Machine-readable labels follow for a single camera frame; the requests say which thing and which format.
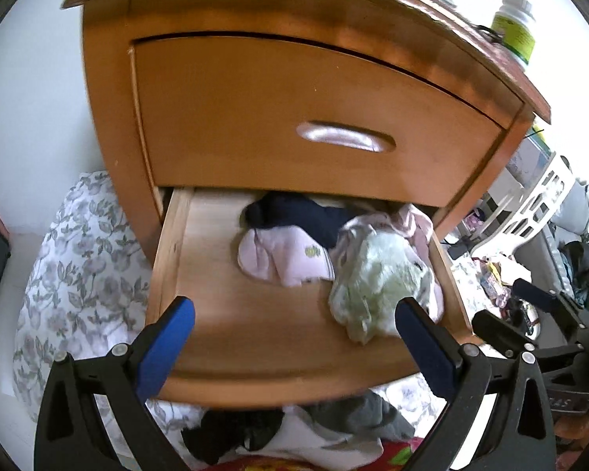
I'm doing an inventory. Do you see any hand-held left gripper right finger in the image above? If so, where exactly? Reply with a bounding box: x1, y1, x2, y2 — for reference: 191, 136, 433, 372
395, 296, 556, 471

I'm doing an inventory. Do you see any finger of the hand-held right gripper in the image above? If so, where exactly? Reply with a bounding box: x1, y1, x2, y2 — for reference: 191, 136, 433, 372
512, 277, 587, 325
471, 310, 539, 360

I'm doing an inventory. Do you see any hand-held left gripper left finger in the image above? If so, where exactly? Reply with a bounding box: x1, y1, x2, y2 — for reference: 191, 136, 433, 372
33, 296, 197, 471

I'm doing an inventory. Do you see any pale green white cloth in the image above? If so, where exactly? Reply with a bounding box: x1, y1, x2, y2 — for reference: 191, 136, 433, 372
329, 230, 435, 344

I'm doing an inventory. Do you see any pale green cloth bundle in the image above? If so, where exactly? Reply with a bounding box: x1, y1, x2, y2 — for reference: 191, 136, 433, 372
336, 203, 445, 325

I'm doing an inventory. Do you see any pale pink sock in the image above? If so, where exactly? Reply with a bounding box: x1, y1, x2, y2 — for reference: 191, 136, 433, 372
238, 226, 335, 289

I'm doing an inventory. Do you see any navy blue sock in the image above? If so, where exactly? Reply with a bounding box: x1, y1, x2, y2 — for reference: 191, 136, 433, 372
240, 192, 359, 248

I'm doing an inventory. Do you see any colourful striped packet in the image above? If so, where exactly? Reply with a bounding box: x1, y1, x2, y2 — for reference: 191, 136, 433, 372
481, 260, 512, 305

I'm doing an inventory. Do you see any grey sofa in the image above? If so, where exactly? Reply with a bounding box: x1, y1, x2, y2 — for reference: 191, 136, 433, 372
515, 181, 589, 305

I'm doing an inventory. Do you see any dark green garment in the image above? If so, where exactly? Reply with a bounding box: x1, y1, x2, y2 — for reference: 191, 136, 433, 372
560, 240, 589, 319

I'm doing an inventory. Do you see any grey cloth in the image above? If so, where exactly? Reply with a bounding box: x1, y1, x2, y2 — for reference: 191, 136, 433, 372
304, 392, 415, 442

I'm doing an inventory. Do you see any black sock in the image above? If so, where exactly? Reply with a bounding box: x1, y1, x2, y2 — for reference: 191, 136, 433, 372
181, 408, 284, 459

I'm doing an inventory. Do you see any white cutout rack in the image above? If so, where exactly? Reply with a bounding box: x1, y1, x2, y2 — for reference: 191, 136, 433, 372
471, 154, 577, 256

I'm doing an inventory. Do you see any wooden nightstand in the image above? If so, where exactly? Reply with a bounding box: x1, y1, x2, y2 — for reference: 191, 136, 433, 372
61, 0, 553, 268

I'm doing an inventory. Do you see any white bottle green label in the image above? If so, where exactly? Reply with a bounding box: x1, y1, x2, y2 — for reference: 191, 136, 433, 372
488, 0, 536, 70

